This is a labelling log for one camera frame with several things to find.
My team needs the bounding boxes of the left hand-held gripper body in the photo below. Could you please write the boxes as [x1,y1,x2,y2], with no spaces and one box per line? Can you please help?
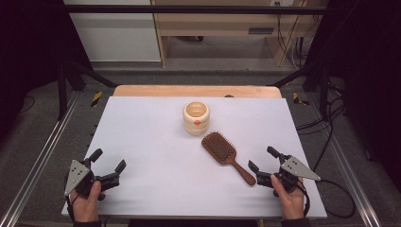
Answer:
[63,159,121,201]

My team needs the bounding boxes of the yellow black tape strip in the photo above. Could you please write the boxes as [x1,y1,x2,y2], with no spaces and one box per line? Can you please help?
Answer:
[90,91,104,108]
[292,92,311,107]

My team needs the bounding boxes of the brown wooden paddle hairbrush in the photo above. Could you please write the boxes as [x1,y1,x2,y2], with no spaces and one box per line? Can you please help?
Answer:
[200,131,257,187]

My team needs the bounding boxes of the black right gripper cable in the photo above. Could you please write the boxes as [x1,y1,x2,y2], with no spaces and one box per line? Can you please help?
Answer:
[296,178,357,219]

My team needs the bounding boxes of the person's right hand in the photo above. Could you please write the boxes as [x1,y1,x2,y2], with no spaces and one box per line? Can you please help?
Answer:
[270,174,305,220]

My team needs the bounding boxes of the person's left hand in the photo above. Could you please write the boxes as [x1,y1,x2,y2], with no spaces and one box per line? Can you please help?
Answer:
[69,180,103,223]

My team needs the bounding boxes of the aluminium floor rail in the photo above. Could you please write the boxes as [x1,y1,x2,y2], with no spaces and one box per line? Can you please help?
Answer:
[0,91,81,227]
[306,94,383,227]

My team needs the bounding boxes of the bundle of hanging cables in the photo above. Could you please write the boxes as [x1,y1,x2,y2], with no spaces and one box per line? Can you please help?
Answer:
[275,0,307,69]

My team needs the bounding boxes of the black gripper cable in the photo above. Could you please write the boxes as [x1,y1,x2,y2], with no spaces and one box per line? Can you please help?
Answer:
[64,194,76,222]
[296,178,357,219]

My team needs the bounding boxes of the black horizontal frame bar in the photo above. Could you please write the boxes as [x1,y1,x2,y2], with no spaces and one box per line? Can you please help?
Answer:
[62,4,329,15]

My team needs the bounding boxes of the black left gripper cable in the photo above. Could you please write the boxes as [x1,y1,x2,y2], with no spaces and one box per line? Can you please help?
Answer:
[64,194,76,222]

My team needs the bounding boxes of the white table board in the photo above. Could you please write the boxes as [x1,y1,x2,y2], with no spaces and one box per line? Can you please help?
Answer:
[61,96,328,220]

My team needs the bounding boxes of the black floor cables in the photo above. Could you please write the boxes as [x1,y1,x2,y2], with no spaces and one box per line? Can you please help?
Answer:
[295,80,348,173]

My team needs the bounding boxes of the light wooden table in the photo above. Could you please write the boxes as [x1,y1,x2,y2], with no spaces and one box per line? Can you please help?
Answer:
[113,84,283,98]

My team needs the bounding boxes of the black metal stand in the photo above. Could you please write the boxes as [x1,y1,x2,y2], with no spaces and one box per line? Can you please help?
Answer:
[268,60,331,121]
[57,59,118,121]

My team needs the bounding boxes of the cream ribbed ceramic cup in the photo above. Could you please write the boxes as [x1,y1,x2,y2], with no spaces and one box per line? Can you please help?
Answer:
[182,100,211,136]

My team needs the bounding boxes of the white cabinet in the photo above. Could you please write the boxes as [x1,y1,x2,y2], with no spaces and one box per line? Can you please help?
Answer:
[62,0,163,62]

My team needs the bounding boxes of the black curtain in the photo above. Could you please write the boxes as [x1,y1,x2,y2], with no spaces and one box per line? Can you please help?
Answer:
[0,0,93,141]
[305,0,401,192]

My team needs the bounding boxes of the light wooden desk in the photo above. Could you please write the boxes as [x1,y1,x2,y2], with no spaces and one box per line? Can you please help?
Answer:
[149,0,329,68]

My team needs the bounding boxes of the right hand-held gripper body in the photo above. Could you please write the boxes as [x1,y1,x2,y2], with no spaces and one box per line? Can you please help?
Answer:
[255,153,323,199]

